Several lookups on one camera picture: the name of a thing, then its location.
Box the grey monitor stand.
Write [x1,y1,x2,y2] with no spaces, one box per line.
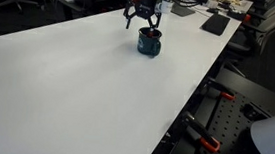
[170,0,197,19]

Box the small black box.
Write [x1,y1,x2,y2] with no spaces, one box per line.
[226,8,248,22]

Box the black clamp orange handle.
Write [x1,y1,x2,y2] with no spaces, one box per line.
[205,77,238,102]
[179,110,225,154]

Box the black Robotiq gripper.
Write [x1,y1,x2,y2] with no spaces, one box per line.
[121,0,164,36]

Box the black metal bracket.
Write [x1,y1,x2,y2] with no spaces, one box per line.
[240,102,270,123]

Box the grey office chair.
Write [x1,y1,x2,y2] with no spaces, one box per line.
[225,0,275,67]

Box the dark green enamel mug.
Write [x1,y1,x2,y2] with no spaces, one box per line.
[135,26,164,58]

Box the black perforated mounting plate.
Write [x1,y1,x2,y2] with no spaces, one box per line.
[199,87,275,154]

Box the orange Expo marker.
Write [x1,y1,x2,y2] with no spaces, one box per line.
[146,29,156,38]

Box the black robot cart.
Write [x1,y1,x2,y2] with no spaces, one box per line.
[144,59,275,154]

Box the black cable bundle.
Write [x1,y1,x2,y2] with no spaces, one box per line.
[170,0,205,10]

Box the white coffee mug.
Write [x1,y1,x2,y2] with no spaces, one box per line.
[159,1,174,15]

